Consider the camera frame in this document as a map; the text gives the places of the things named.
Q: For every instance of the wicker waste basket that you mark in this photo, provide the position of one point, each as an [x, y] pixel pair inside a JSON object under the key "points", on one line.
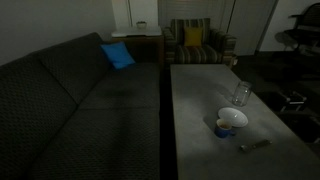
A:
{"points": [[234, 62]]}

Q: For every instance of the blue ceramic mug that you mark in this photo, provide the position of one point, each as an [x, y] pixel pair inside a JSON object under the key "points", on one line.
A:
{"points": [[220, 132]]}

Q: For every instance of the dark grey fabric sofa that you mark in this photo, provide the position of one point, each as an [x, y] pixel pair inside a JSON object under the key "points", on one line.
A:
{"points": [[66, 110]]}

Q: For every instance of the metal spoon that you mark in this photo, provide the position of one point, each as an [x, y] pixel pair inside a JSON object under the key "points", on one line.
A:
{"points": [[255, 145]]}

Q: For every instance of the wooden side table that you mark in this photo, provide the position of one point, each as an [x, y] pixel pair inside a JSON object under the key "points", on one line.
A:
{"points": [[143, 46]]}

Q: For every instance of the clear glass jar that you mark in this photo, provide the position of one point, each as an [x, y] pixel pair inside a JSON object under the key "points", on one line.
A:
{"points": [[241, 95]]}

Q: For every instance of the white ceramic bowl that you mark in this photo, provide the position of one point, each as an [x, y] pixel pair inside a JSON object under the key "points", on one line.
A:
{"points": [[235, 116]]}

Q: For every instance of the black office chair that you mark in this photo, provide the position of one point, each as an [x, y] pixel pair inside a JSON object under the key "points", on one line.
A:
{"points": [[308, 23]]}

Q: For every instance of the black floor equipment box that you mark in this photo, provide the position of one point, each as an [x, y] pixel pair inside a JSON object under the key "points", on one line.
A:
{"points": [[293, 99]]}

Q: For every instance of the blue cushion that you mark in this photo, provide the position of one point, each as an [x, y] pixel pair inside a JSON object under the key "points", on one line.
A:
{"points": [[117, 55]]}

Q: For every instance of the white flat board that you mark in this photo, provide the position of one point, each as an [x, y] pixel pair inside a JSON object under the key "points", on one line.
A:
{"points": [[136, 32]]}

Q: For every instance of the yellow cushion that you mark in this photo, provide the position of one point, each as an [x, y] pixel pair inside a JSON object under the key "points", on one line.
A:
{"points": [[193, 36]]}

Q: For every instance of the window blinds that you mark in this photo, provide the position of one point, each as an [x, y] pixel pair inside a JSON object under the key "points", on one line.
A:
{"points": [[190, 10]]}

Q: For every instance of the striped armchair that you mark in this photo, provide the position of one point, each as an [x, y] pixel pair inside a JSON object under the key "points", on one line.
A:
{"points": [[200, 53]]}

